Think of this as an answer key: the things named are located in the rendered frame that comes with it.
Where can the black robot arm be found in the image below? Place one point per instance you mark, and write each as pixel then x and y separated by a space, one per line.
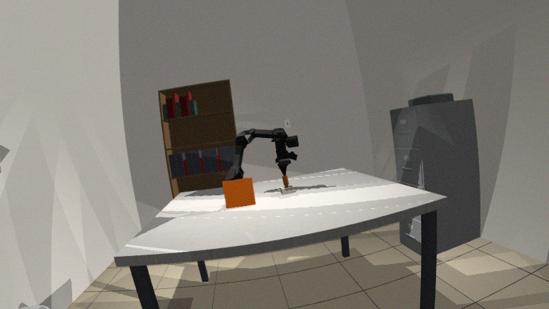
pixel 279 137

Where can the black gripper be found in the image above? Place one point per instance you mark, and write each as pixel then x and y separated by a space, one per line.
pixel 282 160

